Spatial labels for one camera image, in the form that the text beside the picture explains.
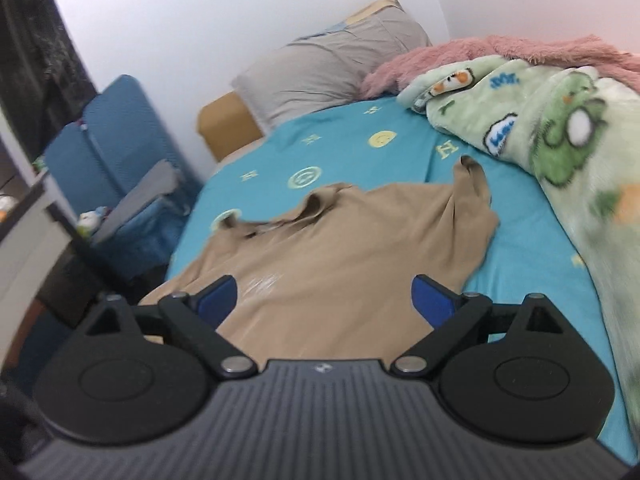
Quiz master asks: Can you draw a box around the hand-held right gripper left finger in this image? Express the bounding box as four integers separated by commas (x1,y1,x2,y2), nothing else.
74,274,259,379

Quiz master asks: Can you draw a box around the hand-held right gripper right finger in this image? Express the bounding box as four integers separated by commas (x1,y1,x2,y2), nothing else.
390,274,569,377

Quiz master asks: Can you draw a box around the tan t-shirt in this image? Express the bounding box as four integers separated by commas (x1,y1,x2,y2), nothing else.
137,155,501,361

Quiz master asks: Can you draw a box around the bed with teal printed sheet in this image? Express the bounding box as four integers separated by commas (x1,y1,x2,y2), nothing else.
167,95,627,457

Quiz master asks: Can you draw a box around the grey cloth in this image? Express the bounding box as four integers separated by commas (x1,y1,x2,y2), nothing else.
92,160,184,246

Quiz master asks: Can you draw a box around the small white green toy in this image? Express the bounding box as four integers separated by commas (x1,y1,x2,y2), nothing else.
75,206,109,237

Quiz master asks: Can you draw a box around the tan bed headboard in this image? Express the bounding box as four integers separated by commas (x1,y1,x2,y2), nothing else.
196,91,266,163

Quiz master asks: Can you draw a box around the blue folding chair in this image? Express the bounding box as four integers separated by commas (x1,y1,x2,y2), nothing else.
44,74,203,281

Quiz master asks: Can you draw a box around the white desk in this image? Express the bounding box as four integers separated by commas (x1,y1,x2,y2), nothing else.
0,167,77,361

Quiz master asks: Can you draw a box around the green printed blanket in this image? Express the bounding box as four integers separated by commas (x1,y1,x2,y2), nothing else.
397,55,640,413

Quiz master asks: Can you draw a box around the grey pillow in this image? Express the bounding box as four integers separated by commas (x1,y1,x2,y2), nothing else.
232,7,433,133

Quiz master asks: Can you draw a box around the pink fluffy blanket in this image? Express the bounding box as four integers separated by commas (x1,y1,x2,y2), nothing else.
360,35,640,101

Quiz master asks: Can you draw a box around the yellow pillow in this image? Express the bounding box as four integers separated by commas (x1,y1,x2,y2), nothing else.
344,0,404,27

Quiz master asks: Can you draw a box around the dark window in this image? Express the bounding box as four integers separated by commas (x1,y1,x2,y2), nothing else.
0,0,99,161

